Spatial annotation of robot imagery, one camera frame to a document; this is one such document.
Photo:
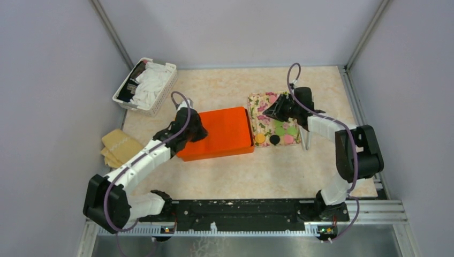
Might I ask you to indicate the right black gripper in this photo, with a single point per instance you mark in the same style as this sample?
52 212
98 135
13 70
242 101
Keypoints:
276 110

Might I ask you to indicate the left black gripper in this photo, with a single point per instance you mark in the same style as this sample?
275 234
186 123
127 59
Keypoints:
202 132

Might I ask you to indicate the floral serving tray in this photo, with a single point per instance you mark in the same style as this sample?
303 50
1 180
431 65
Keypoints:
256 104

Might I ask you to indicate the orange box lid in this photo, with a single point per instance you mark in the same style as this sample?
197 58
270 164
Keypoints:
232 123

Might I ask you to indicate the metal tongs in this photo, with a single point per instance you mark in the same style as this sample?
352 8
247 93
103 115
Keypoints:
306 137

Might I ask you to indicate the orange cookie box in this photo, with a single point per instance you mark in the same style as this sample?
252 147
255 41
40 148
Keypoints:
214 148

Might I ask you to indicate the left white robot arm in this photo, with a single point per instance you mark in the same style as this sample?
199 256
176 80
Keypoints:
109 201

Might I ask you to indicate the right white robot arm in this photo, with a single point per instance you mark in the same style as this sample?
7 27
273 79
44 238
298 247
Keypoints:
357 152

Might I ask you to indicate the pink cookie back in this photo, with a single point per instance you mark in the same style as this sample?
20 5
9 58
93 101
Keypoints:
272 98

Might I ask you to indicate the pink cookie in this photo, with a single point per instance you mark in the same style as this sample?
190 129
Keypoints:
272 98
288 139

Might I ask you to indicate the green cookie middle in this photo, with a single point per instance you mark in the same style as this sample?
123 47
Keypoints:
278 123

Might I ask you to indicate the green cookie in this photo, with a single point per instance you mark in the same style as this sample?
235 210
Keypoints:
278 123
293 131
279 131

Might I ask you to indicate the green cookie right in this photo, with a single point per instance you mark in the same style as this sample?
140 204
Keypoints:
293 131

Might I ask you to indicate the green cookie lower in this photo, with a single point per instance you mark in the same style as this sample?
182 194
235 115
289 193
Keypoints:
279 131

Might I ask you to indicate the pink cookie front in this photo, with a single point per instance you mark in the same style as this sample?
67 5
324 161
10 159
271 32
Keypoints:
288 139

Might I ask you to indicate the black cookie front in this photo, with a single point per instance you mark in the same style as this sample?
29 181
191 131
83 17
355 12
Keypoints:
274 139

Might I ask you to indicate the yellow cookie front left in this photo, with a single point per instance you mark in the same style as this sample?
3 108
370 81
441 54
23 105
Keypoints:
260 138

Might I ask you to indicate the white plastic basket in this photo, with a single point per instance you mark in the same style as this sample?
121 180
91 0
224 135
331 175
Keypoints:
160 98

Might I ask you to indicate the white cloth in basket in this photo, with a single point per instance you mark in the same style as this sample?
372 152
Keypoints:
151 81

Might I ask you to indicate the dark item in basket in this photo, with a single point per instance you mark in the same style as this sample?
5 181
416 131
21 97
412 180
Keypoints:
127 90

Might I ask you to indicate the yellow folded cloth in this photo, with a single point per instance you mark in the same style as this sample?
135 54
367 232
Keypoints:
119 148

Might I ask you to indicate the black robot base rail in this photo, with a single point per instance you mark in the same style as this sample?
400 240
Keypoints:
247 215

